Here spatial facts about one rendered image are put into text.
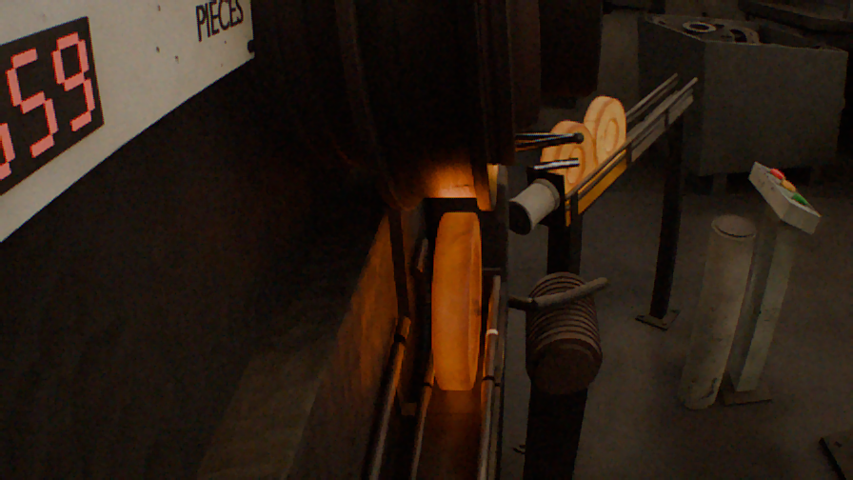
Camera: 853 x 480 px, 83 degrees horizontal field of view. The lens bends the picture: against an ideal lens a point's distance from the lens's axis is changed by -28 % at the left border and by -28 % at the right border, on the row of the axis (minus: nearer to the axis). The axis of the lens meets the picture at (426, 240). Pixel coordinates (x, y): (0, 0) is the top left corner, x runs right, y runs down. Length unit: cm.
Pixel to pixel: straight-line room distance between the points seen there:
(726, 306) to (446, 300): 99
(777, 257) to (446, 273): 107
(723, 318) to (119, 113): 139
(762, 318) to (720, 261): 26
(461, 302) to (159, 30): 40
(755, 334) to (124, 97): 154
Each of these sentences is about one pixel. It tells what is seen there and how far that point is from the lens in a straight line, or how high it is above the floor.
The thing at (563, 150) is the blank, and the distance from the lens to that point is 109.
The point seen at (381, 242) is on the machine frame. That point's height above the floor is 86.
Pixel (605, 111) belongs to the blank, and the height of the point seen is 78.
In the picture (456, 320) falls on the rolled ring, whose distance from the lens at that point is 58.
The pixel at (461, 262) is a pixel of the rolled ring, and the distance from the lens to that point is 59.
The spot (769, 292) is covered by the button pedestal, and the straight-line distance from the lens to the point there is 157.
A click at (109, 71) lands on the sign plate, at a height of 109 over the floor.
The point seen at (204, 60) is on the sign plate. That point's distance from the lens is 32.
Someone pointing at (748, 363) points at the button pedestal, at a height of 11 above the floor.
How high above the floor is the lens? 112
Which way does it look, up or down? 28 degrees down
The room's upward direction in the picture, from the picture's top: 4 degrees counter-clockwise
